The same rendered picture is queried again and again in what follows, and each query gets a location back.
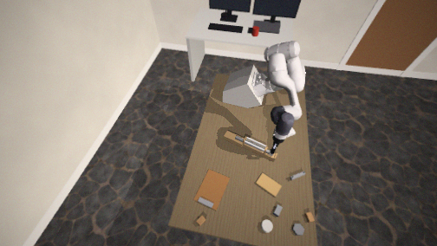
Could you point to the tan flat rectangular board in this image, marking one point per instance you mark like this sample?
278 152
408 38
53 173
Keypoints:
268 185

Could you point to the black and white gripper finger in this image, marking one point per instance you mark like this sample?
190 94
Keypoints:
273 149

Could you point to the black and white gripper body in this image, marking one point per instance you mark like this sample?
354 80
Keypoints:
277 141

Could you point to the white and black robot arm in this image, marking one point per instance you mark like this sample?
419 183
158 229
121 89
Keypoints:
282 116

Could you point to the white short cylinder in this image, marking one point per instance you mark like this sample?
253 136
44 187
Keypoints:
266 226

